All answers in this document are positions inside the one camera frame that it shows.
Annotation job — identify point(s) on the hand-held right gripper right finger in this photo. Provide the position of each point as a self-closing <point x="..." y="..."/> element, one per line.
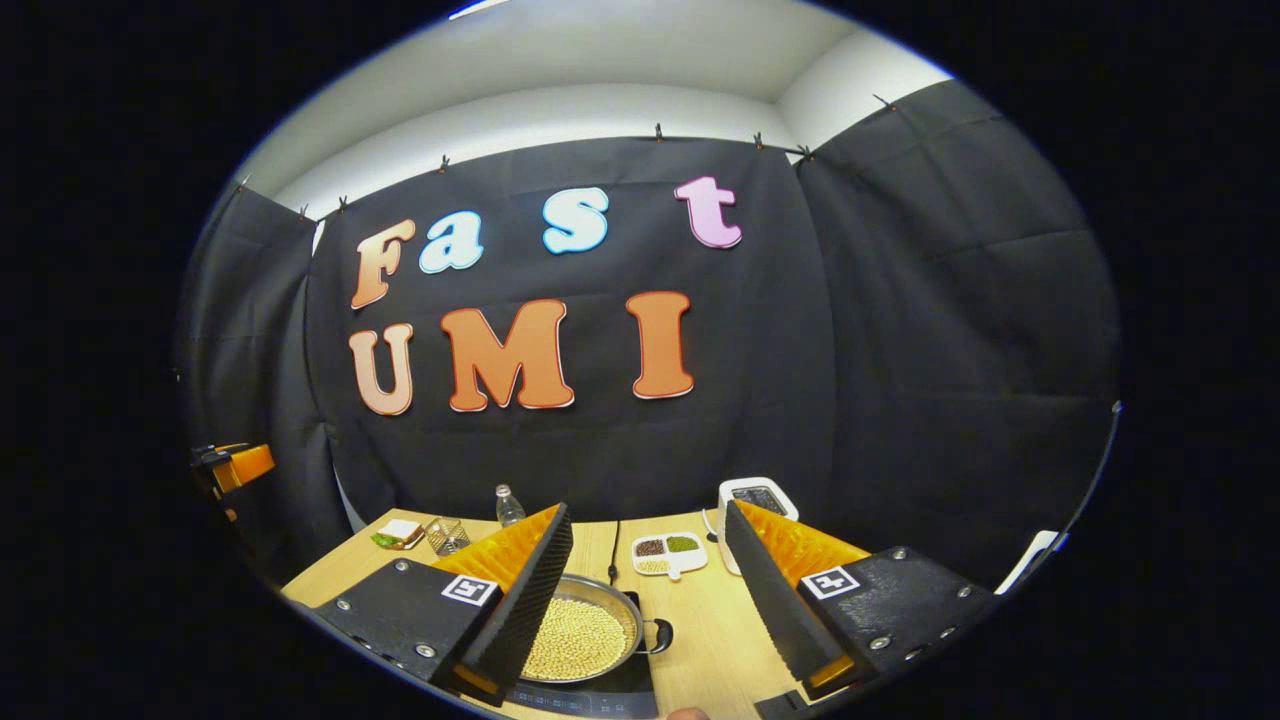
<point x="770" y="600"/>

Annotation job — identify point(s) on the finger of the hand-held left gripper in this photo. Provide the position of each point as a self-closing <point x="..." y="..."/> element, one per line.
<point x="245" y="465"/>

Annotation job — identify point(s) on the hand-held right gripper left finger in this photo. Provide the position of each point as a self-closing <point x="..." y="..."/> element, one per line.
<point x="530" y="600"/>

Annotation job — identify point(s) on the pile of yellow soybeans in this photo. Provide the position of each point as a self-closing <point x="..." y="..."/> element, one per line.
<point x="580" y="640"/>

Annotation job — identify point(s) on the stainless steel pot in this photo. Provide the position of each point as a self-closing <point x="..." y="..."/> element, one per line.
<point x="612" y="595"/>

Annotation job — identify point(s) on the black induction cooktop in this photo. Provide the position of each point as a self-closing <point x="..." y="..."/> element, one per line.
<point x="630" y="695"/>

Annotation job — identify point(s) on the clear plastic water bottle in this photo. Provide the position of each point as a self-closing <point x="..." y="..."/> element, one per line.
<point x="508" y="508"/>

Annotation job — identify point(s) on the white toaster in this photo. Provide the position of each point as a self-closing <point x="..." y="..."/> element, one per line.
<point x="760" y="495"/>

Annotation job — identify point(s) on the white divided bean dish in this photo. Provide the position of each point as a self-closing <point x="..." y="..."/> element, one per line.
<point x="668" y="555"/>

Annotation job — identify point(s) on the sandwich on white plate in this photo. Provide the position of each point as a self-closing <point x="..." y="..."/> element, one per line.
<point x="400" y="532"/>

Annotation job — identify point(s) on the black backdrop cloth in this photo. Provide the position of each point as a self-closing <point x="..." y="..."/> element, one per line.
<point x="800" y="400"/>

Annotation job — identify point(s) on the white flat panel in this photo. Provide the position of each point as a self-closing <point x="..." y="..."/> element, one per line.
<point x="1030" y="555"/>

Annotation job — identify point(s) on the grey metal stand pole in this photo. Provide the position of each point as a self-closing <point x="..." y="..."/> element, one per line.
<point x="1115" y="408"/>

